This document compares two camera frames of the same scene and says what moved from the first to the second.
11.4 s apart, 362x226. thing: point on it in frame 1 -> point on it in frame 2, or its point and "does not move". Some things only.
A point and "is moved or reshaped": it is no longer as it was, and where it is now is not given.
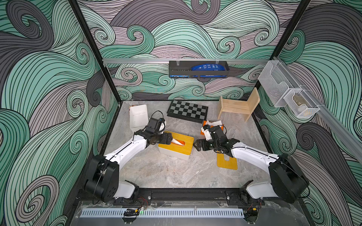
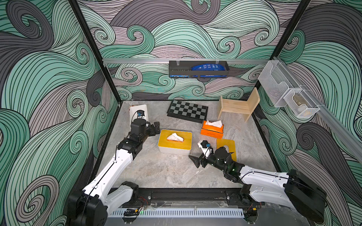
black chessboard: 187,111 does not move
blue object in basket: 209,67 does not move
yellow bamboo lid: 187,149 is moved or reshaped
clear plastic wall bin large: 278,81 does not move
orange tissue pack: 211,124 does not move
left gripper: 165,140 -> 152,132
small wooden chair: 241,106 does not move
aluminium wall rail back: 141,60 does not move
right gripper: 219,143 -> 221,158
